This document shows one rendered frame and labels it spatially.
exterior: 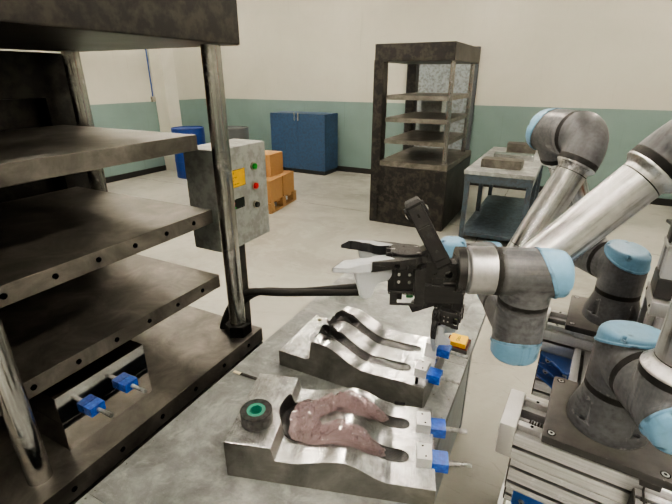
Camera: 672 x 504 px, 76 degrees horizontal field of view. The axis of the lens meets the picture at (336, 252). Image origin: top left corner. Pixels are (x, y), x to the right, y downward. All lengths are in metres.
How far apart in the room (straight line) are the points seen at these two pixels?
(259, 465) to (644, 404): 0.81
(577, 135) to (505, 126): 6.39
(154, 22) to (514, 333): 1.07
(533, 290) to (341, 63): 7.92
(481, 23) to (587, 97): 1.92
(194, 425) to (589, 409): 0.99
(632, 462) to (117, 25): 1.40
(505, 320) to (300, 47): 8.38
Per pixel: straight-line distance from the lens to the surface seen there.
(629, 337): 0.96
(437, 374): 1.34
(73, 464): 1.41
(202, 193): 1.72
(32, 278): 1.22
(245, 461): 1.17
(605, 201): 0.83
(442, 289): 0.68
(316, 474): 1.13
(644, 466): 1.07
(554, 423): 1.07
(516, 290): 0.69
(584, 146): 1.21
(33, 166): 1.22
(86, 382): 1.38
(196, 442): 1.32
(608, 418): 1.04
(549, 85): 7.53
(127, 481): 1.29
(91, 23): 1.16
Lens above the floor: 1.71
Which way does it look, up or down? 22 degrees down
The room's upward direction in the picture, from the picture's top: straight up
